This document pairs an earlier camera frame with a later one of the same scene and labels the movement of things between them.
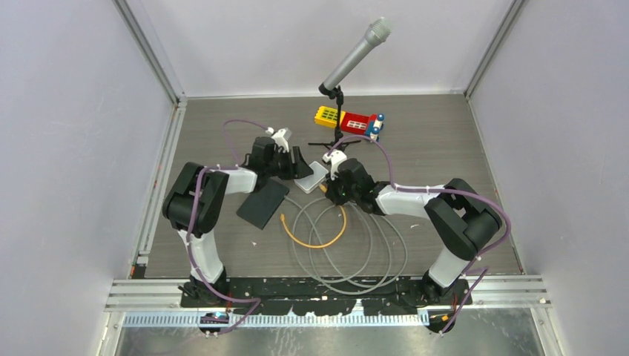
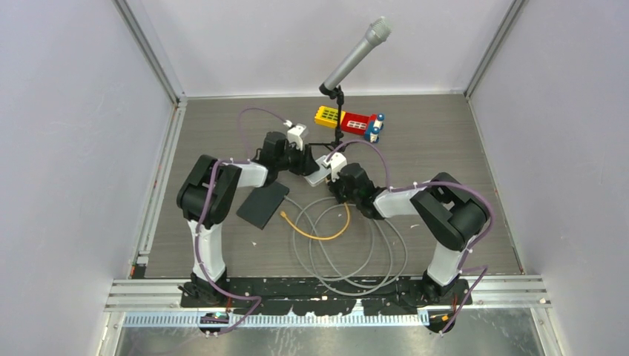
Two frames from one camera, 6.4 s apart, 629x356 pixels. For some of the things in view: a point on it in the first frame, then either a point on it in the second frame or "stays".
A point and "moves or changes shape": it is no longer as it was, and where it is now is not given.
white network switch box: x=308 y=182 moves or changes shape
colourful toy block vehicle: x=369 y=124 stays
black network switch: x=259 y=206 stays
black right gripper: x=332 y=189 stays
